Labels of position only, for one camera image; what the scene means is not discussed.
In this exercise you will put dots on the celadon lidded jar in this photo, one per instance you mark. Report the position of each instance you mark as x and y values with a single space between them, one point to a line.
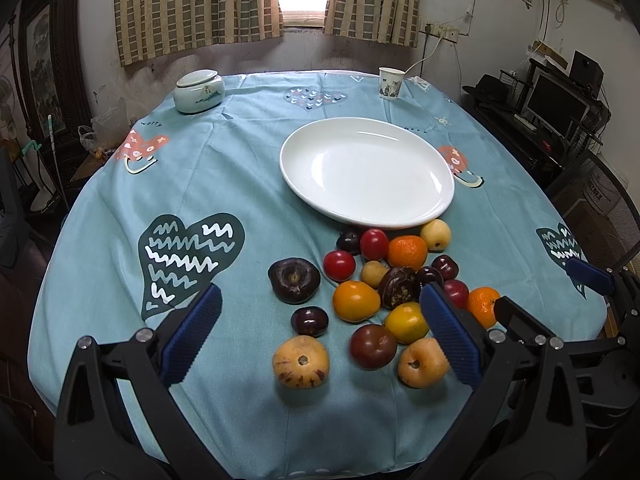
198 91

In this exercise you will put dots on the dark plum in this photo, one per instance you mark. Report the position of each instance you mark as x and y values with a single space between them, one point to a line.
429 275

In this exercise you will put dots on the dark red-brown tomato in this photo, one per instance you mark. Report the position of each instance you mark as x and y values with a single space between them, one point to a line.
372 346

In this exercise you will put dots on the orange-yellow tomato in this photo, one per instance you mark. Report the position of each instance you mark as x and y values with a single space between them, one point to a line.
355 301

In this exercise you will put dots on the checkered curtain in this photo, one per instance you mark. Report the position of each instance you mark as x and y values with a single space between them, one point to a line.
147 29
394 22

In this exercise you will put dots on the red plum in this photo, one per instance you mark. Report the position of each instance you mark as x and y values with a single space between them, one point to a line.
458 293

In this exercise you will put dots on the dark brown passion fruit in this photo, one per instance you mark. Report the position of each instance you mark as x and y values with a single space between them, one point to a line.
398 286

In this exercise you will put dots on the yellow-green tomato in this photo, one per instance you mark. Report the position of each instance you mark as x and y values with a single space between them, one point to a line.
407 323

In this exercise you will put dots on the large orange mandarin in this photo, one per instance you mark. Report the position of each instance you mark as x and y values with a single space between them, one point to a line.
407 251

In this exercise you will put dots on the striped pepino melon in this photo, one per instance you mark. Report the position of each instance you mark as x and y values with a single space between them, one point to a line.
301 362

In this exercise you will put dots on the wall power strip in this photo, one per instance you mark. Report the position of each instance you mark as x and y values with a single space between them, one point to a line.
444 32

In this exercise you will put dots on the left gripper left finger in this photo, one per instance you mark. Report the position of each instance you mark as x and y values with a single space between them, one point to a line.
94 435

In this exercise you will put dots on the tan apple-shaped fruit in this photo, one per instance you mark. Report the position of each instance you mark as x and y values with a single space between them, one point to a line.
422 364

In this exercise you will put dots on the small orange mandarin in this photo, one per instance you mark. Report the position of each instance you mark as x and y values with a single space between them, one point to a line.
481 303

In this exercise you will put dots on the white oval plate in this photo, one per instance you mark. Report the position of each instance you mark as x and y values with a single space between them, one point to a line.
367 172

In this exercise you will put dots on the left checkered curtain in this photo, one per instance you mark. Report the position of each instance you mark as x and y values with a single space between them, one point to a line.
147 29

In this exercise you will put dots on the right checkered curtain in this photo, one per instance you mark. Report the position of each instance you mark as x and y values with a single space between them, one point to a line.
394 22

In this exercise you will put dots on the red cherry tomato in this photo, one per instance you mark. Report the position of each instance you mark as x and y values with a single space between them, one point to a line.
339 265

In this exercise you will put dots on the computer monitor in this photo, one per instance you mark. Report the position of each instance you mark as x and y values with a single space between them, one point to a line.
554 103

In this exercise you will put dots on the printed paper cup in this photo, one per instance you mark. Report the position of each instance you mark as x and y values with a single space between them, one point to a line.
389 82

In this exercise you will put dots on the black desk shelf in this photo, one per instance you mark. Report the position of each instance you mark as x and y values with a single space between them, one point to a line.
497 103

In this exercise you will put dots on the pale yellow pear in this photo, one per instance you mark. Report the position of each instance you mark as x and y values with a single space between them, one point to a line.
436 235

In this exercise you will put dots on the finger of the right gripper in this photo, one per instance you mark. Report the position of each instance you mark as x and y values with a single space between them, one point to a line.
585 273
519 324

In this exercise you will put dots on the blue patterned tablecloth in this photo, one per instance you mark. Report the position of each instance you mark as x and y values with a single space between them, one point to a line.
190 201

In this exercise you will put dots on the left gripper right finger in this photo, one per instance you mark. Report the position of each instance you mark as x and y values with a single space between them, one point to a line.
521 420

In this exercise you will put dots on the small tan longan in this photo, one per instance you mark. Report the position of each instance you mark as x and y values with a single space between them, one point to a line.
373 272

